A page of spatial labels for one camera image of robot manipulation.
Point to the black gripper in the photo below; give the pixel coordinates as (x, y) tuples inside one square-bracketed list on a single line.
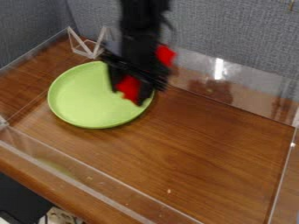
[(140, 32)]

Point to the red star-shaped block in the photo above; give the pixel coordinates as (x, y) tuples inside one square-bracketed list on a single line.
[(135, 76)]

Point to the green round plate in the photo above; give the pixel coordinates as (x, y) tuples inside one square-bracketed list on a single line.
[(81, 100)]

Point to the white power strip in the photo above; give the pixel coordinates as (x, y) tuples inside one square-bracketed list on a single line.
[(57, 216)]

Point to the clear acrylic enclosure wall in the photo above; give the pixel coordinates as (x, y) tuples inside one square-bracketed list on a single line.
[(210, 157)]

